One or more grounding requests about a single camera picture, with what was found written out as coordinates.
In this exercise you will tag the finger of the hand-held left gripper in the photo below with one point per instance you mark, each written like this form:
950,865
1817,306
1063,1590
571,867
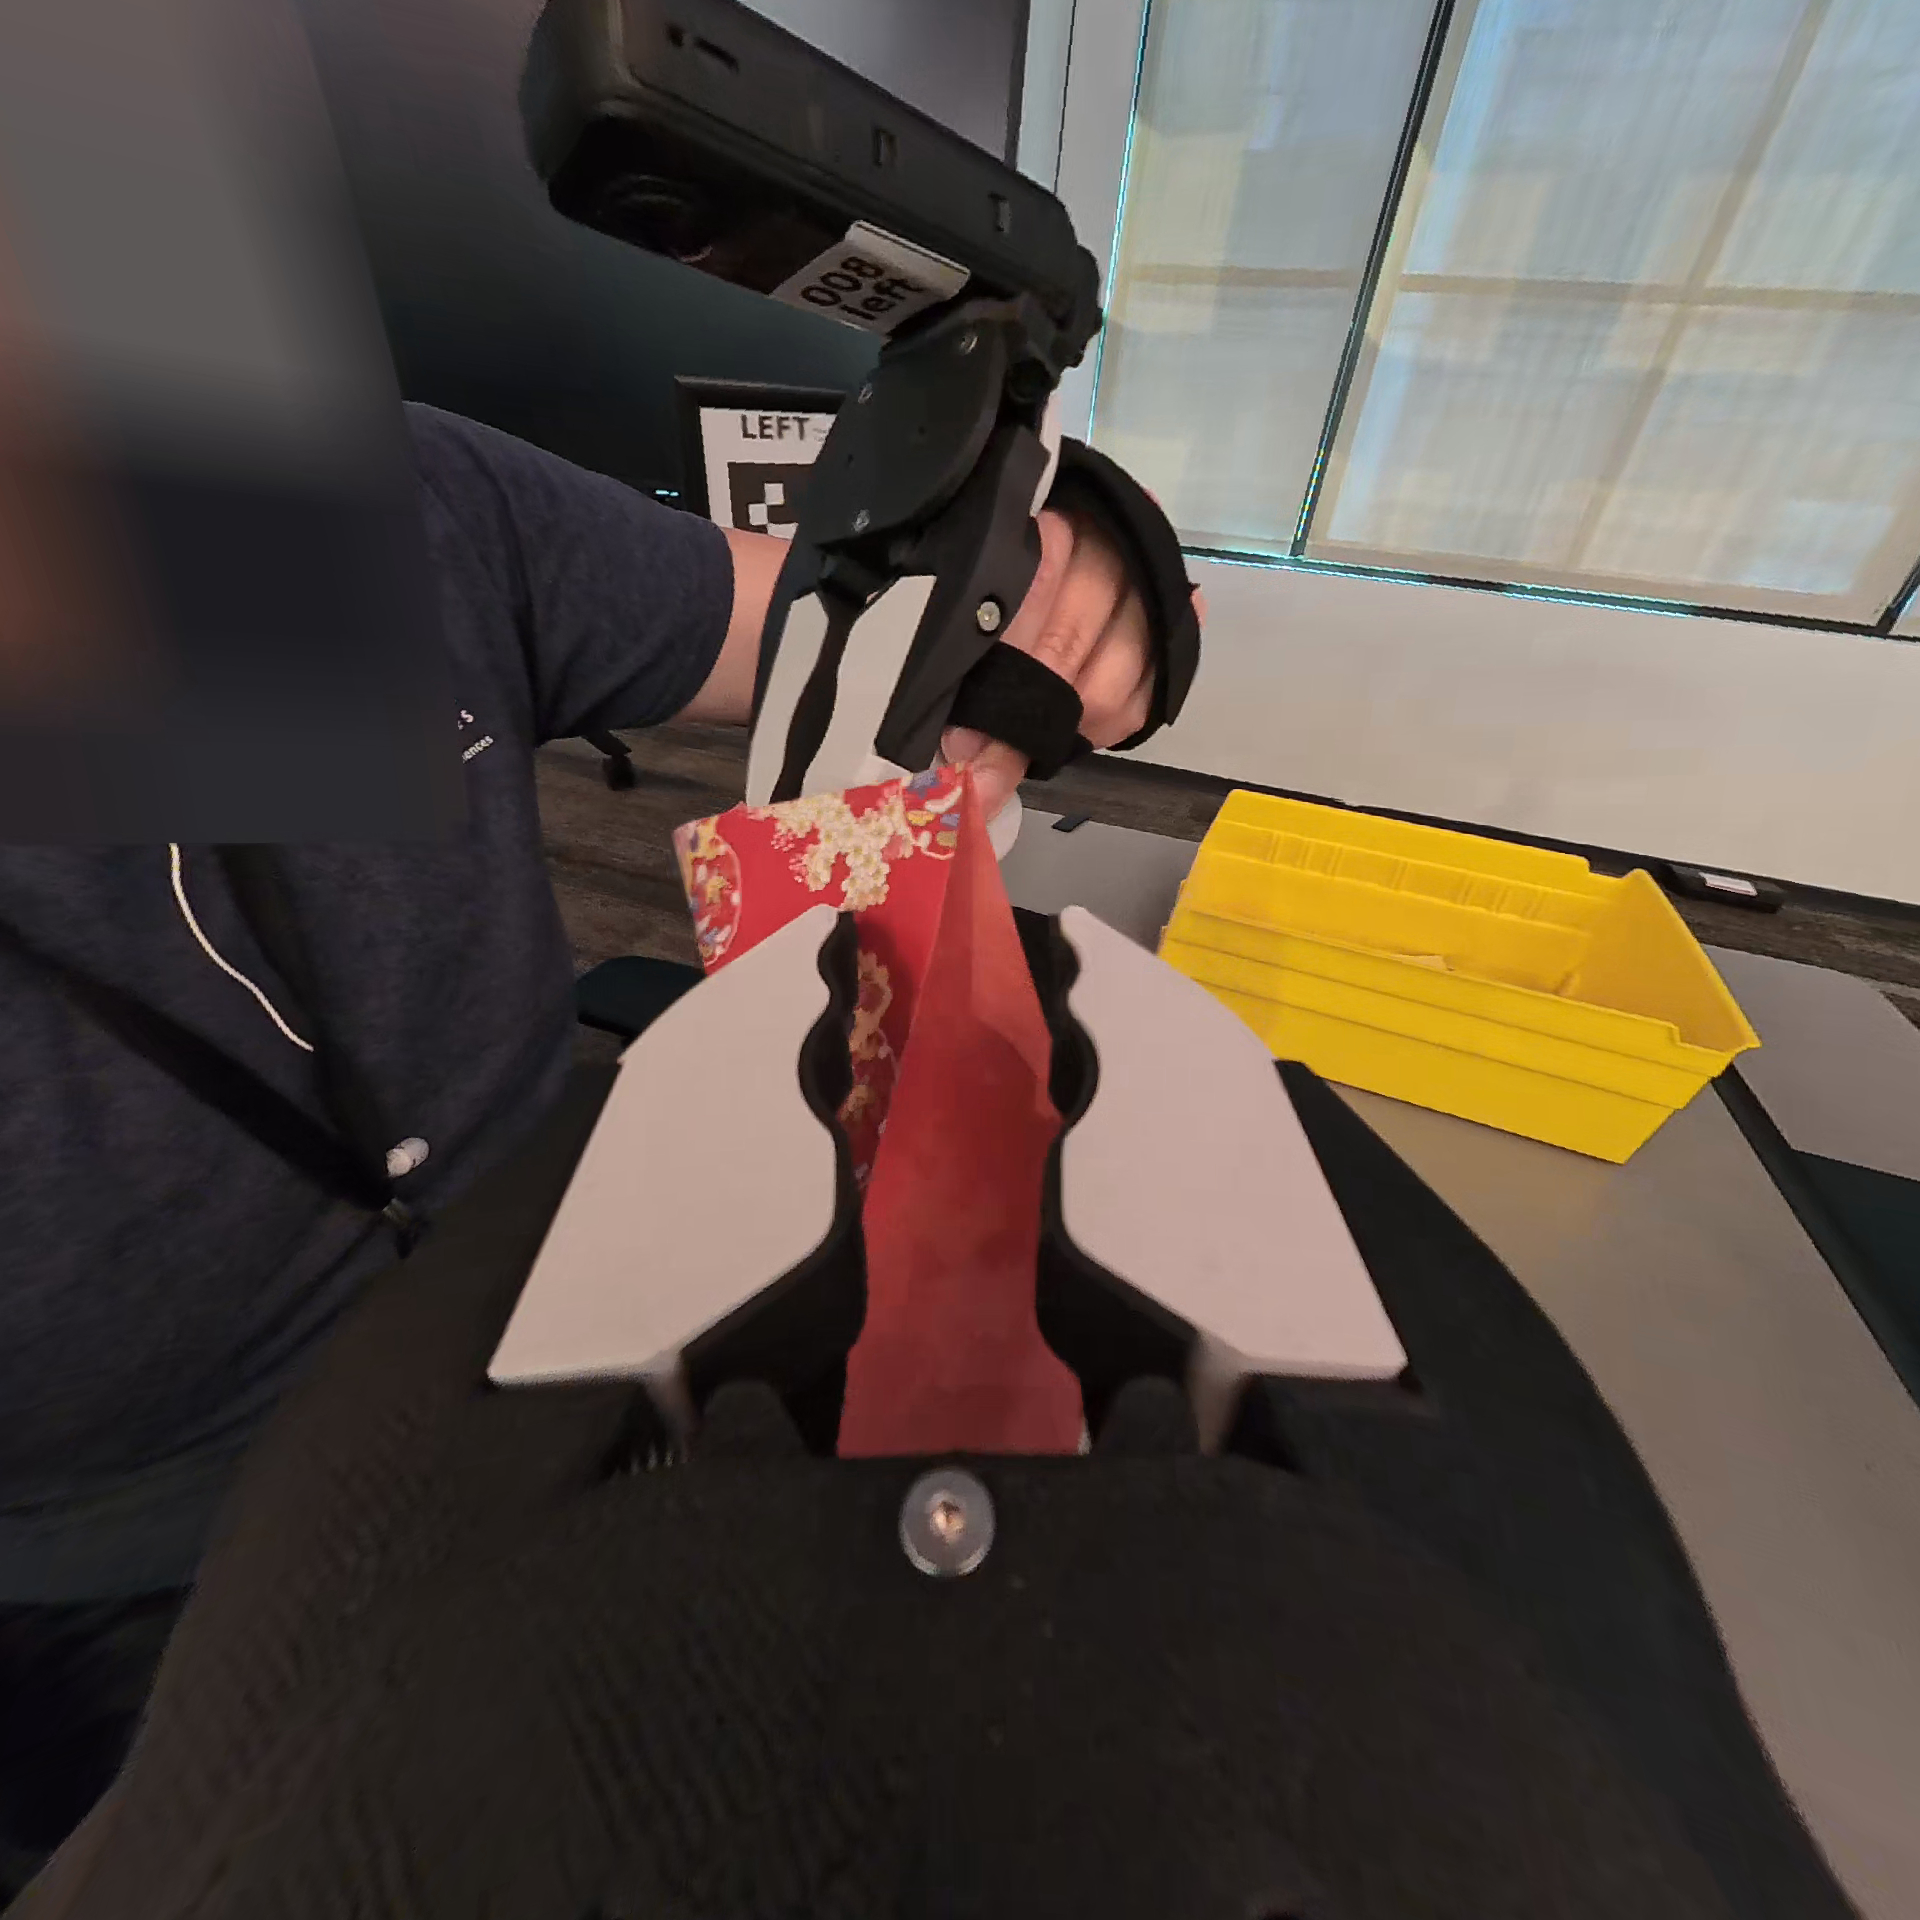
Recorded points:
782,707
886,677

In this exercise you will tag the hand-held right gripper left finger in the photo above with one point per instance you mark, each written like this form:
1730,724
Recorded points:
692,1199

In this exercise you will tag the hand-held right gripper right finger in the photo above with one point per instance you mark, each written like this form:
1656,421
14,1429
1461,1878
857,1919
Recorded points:
1217,1199

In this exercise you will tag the red floral origami paper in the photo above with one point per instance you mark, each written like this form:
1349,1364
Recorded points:
962,1170

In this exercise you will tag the yellow plastic bin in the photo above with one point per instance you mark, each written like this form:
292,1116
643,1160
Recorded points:
1424,1052

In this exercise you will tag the person's left forearm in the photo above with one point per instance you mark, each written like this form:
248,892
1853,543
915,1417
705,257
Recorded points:
752,630

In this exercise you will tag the person's left hand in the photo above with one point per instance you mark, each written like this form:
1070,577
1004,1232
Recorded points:
1089,618

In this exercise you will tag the black framed marker sign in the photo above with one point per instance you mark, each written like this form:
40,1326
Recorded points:
752,453

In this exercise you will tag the small black box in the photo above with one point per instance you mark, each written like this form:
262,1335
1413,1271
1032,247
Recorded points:
1725,888

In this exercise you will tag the window with blinds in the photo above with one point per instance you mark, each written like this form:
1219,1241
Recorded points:
1577,374

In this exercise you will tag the black desk mat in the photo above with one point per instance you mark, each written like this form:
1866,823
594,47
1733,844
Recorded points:
1866,1232

